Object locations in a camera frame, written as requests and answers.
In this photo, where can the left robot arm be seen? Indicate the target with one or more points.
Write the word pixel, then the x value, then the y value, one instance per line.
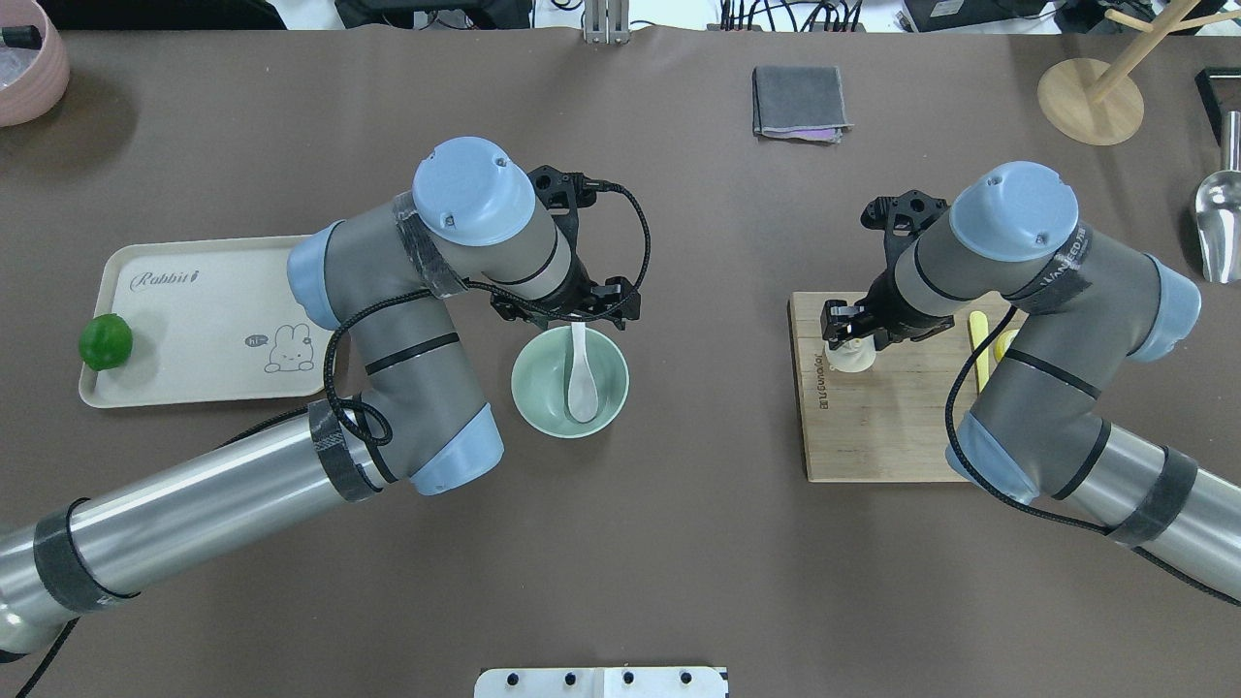
pixel 402 401

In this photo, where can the green lime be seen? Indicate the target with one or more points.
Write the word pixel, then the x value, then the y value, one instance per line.
pixel 105 343

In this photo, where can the pink bowl with cubes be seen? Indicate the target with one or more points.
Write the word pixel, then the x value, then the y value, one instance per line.
pixel 41 86

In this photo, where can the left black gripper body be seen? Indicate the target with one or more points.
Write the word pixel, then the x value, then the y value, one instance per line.
pixel 585 288

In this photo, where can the metal scoop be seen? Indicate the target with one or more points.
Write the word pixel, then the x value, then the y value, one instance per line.
pixel 1217 210

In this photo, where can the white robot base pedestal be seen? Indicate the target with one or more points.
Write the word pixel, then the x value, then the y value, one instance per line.
pixel 618 681

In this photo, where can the lower lemon half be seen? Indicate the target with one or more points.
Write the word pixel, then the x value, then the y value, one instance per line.
pixel 1002 344

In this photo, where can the yellow plastic knife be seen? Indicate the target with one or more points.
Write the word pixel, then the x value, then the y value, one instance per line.
pixel 979 330

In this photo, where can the bamboo cutting board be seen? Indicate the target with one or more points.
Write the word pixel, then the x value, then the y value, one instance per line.
pixel 885 424

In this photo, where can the aluminium frame post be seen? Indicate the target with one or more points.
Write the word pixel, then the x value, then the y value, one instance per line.
pixel 606 22

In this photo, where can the beige rabbit tray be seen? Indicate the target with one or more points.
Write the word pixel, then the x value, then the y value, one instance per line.
pixel 212 320

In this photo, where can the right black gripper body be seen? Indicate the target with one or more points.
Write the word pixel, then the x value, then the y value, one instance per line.
pixel 884 301

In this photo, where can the folded grey cloth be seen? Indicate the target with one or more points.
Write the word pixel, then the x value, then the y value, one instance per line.
pixel 799 102

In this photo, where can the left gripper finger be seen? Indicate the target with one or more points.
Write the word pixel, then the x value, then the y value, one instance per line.
pixel 624 302
pixel 511 309

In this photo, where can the wooden mug tree stand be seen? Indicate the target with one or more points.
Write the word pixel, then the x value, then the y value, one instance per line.
pixel 1096 102

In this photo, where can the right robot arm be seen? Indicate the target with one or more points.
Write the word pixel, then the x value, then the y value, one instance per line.
pixel 1033 438

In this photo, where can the white ceramic spoon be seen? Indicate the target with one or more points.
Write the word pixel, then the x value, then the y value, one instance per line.
pixel 582 398

